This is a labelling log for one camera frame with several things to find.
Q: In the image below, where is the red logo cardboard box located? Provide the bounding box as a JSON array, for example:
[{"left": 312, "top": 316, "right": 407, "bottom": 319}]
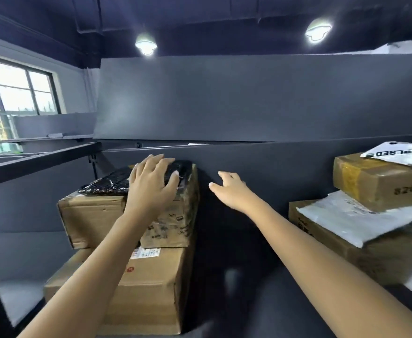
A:
[{"left": 44, "top": 242, "right": 197, "bottom": 336}]

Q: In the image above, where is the person's right forearm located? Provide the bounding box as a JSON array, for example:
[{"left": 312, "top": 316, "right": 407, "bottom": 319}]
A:
[{"left": 250, "top": 200, "right": 412, "bottom": 338}]

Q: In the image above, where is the person's left hand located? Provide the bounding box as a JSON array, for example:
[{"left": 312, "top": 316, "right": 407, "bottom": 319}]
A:
[{"left": 123, "top": 154, "right": 181, "bottom": 222}]

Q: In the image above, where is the dark grey metal shelving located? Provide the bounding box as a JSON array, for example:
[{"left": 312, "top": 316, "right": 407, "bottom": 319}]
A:
[
  {"left": 0, "top": 141, "right": 102, "bottom": 338},
  {"left": 0, "top": 133, "right": 412, "bottom": 338}
]

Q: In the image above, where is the long black lettered cardboard box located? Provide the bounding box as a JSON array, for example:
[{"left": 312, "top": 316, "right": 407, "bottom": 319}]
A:
[{"left": 333, "top": 152, "right": 412, "bottom": 213}]

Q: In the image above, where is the black printed small cardboard box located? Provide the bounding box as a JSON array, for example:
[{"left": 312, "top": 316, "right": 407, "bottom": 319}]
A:
[{"left": 288, "top": 200, "right": 412, "bottom": 286}]

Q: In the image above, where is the white black-lettered poly bag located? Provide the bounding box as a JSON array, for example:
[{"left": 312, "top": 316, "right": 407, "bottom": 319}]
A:
[{"left": 360, "top": 141, "right": 412, "bottom": 171}]

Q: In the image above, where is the person's left forearm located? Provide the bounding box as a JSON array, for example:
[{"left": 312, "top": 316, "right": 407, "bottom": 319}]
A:
[{"left": 17, "top": 209, "right": 157, "bottom": 338}]

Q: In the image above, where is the person's right hand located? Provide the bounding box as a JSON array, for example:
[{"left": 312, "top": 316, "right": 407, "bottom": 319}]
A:
[{"left": 208, "top": 171, "right": 263, "bottom": 215}]

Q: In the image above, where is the white label tall cardboard box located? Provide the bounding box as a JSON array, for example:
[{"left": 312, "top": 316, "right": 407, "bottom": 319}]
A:
[{"left": 138, "top": 164, "right": 200, "bottom": 249}]

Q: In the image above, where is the black bubble mailer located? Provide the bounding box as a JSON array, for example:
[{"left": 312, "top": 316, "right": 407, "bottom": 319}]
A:
[{"left": 77, "top": 159, "right": 195, "bottom": 197}]

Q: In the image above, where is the grid pane window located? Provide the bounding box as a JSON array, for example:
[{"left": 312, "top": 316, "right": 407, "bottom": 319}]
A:
[{"left": 0, "top": 54, "right": 62, "bottom": 156}]

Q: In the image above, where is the medium brown cardboard box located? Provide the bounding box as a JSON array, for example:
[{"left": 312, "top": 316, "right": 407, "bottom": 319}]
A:
[{"left": 57, "top": 192, "right": 130, "bottom": 250}]

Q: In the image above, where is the white bubble mailer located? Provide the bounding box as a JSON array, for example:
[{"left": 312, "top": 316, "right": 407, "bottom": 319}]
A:
[{"left": 295, "top": 189, "right": 412, "bottom": 249}]

